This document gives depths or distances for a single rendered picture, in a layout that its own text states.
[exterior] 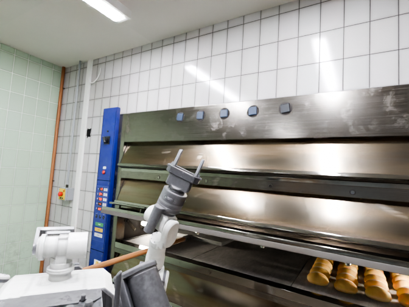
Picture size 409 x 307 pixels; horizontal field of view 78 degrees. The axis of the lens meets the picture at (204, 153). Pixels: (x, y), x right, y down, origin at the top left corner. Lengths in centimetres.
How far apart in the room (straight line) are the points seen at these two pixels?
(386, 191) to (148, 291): 97
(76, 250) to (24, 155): 188
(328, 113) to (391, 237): 56
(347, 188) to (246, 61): 82
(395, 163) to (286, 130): 46
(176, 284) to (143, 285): 92
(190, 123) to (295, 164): 67
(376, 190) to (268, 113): 58
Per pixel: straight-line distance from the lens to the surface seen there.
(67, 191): 235
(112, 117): 203
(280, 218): 129
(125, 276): 79
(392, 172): 124
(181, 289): 167
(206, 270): 153
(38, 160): 261
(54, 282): 79
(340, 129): 128
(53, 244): 76
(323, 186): 126
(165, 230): 89
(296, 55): 142
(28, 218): 264
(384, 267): 115
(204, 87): 158
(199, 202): 148
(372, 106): 130
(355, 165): 125
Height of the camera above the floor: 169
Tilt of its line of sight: 5 degrees up
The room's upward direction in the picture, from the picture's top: 4 degrees clockwise
